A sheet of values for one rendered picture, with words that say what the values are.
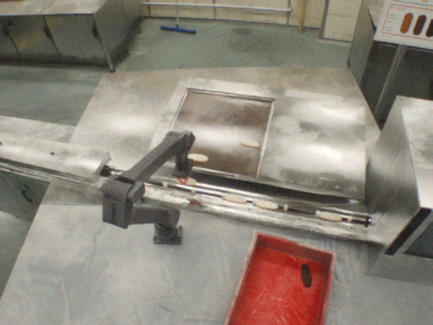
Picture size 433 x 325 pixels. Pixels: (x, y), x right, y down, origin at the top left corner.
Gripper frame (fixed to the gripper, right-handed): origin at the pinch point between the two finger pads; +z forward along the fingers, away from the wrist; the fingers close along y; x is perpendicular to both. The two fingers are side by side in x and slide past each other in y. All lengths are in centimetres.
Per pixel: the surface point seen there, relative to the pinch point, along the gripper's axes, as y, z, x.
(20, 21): 205, 19, 297
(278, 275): -29, 10, -47
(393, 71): 83, -19, -93
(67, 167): -6, 1, 61
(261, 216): -6.5, 6.5, -35.5
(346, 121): 52, -4, -69
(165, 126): 31.6, 0.1, 22.4
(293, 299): -38, 10, -54
